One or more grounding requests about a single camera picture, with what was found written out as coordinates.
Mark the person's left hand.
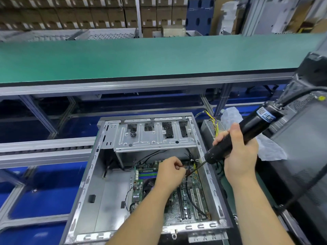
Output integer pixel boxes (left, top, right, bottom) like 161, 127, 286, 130
153, 156, 187, 195

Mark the person's right hand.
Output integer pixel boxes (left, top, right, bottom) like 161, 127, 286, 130
212, 123, 260, 187

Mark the green RAM stick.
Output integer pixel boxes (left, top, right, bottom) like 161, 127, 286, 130
134, 168, 159, 181

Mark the black electric screwdriver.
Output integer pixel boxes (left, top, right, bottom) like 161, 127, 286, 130
187, 100, 285, 175

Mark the green motherboard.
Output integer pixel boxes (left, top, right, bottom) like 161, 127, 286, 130
125, 159, 213, 227

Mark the grey power supply unit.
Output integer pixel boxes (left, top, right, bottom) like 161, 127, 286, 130
197, 111, 223, 147

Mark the black and silver computer case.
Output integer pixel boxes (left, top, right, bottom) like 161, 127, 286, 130
59, 113, 234, 245

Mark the person's left forearm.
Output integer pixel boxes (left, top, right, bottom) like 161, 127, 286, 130
105, 186, 172, 245

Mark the dark grey case side panel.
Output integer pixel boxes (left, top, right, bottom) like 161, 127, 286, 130
271, 104, 327, 240

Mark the grey computer tower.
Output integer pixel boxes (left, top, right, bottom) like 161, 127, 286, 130
268, 38, 327, 139

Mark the white bubble wrap bag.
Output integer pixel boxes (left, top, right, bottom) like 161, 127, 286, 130
220, 107, 288, 162

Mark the green conveyor belt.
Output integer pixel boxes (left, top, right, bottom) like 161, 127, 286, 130
0, 33, 327, 86

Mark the stack of cardboard boxes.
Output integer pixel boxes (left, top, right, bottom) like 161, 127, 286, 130
0, 0, 190, 38

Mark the aluminium roller conveyor rail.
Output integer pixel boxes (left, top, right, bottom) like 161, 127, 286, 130
0, 136, 97, 168

